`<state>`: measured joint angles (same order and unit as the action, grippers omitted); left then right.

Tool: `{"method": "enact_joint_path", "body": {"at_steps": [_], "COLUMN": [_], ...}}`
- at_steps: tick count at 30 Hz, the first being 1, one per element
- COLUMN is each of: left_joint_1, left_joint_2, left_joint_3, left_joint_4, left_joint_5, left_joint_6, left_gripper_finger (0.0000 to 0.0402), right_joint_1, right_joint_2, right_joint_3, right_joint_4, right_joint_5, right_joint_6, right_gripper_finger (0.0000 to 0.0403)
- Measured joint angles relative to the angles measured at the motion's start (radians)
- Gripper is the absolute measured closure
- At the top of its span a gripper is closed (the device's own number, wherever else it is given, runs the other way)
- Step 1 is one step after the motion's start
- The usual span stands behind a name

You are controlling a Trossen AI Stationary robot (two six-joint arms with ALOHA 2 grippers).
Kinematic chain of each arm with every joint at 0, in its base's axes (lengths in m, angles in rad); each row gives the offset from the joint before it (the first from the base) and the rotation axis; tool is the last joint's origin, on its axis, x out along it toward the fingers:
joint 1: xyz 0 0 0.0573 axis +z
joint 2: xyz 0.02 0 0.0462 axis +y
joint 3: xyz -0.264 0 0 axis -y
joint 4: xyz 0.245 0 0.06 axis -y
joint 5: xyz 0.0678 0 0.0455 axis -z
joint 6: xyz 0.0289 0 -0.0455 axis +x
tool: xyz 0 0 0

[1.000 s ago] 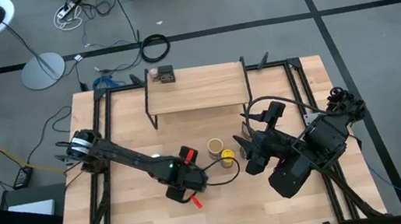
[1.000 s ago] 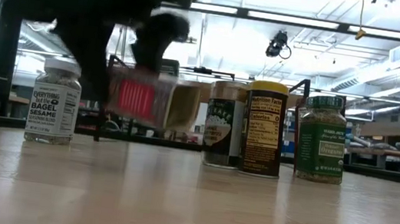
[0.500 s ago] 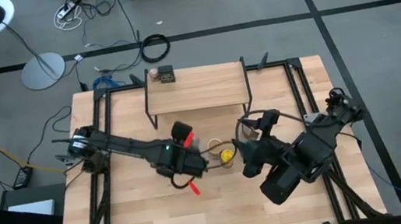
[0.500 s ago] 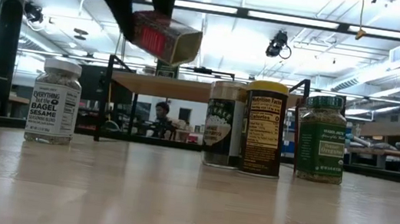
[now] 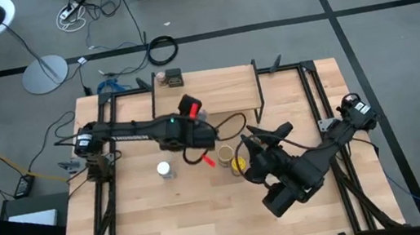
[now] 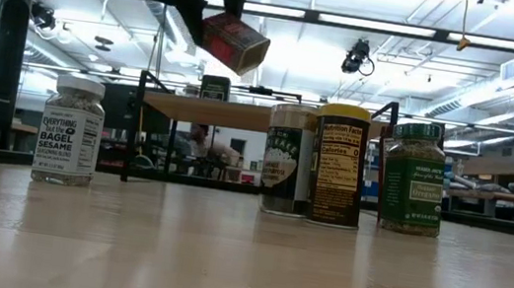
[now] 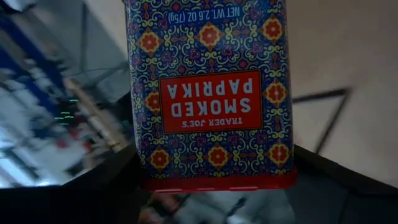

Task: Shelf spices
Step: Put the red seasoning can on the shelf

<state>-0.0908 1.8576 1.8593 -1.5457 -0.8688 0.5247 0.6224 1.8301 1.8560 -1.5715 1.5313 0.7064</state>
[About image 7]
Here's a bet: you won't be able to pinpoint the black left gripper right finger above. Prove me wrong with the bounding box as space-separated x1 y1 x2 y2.
294 145 398 200

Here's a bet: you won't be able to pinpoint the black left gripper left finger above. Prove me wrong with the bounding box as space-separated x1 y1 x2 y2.
63 145 143 195

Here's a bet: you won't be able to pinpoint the red smoked paprika tin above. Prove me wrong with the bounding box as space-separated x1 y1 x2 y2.
124 0 298 194

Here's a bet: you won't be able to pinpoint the wooden shelf black metal legs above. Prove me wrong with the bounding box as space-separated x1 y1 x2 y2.
292 88 354 154

